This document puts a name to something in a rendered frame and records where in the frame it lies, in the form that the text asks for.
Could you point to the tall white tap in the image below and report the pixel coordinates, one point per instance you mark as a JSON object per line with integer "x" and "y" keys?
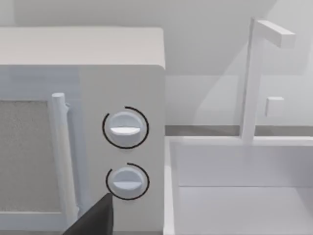
{"x": 252, "y": 80}

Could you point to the white sink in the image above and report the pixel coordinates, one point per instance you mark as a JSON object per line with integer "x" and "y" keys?
{"x": 239, "y": 186}

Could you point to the microwave door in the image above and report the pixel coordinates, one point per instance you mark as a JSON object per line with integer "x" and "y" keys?
{"x": 29, "y": 147}

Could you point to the pale microwave oven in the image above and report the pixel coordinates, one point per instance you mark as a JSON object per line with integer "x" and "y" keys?
{"x": 127, "y": 85}

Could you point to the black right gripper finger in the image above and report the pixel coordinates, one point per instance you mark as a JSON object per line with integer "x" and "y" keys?
{"x": 99, "y": 216}

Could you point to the white microwave knob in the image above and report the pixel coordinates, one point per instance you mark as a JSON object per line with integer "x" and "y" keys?
{"x": 127, "y": 181}
{"x": 125, "y": 127}

